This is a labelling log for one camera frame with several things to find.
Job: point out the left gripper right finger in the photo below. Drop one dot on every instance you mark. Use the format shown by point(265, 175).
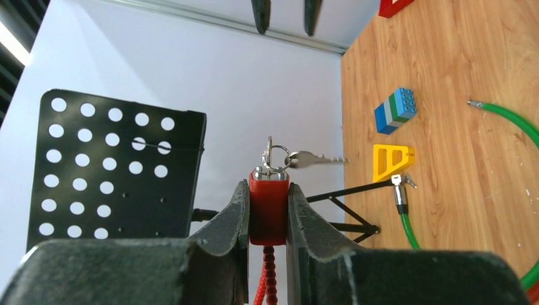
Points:
point(325, 267)

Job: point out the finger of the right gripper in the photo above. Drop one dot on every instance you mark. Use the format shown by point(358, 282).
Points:
point(311, 12)
point(261, 12)

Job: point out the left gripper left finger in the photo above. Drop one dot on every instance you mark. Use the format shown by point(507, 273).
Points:
point(209, 267)

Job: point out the red padlock with thin cable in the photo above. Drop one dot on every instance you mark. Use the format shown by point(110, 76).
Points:
point(268, 193)

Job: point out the small key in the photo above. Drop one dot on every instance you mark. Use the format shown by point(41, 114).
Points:
point(298, 159)

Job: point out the red window block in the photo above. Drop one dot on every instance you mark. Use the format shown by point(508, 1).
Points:
point(389, 8)

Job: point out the yellow triangular plastic piece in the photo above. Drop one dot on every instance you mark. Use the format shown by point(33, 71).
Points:
point(389, 160)

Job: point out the blue green stacked blocks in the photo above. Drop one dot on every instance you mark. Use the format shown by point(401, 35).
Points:
point(395, 111)

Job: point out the black music stand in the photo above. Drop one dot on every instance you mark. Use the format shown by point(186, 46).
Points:
point(108, 168)

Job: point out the green cable lock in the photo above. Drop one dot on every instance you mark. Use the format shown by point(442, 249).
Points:
point(398, 181)

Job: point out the thick red cable lock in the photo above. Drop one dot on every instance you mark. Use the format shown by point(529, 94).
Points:
point(533, 293)

